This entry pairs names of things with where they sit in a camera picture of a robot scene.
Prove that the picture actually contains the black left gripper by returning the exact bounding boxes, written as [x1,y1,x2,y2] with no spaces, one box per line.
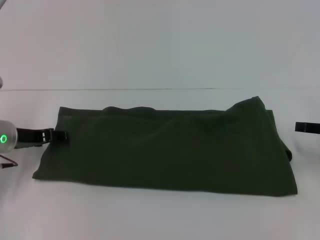
[14,126,70,150]

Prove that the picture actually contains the dark green shirt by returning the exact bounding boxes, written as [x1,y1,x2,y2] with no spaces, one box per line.
[31,96,299,199]

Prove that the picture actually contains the left arm cable with connector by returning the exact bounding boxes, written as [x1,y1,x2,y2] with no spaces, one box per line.
[0,154,20,170]

